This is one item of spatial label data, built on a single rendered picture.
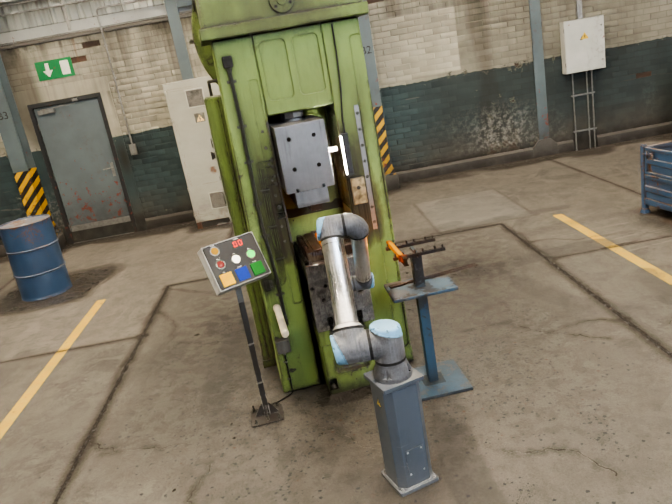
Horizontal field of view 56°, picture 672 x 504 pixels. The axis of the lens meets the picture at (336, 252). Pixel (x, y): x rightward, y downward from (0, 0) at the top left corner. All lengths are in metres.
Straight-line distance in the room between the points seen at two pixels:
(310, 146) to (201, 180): 5.66
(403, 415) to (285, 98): 1.96
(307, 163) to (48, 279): 4.81
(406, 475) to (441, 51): 7.64
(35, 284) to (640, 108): 8.99
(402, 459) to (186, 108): 6.89
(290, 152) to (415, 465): 1.87
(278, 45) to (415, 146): 6.34
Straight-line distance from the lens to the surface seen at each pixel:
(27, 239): 7.95
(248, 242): 3.81
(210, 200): 9.42
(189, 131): 9.31
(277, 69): 3.93
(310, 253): 3.95
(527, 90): 10.46
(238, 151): 3.93
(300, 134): 3.81
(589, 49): 10.62
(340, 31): 3.99
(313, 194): 3.87
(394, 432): 3.21
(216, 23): 3.87
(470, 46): 10.17
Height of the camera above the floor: 2.13
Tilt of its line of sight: 17 degrees down
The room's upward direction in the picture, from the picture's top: 10 degrees counter-clockwise
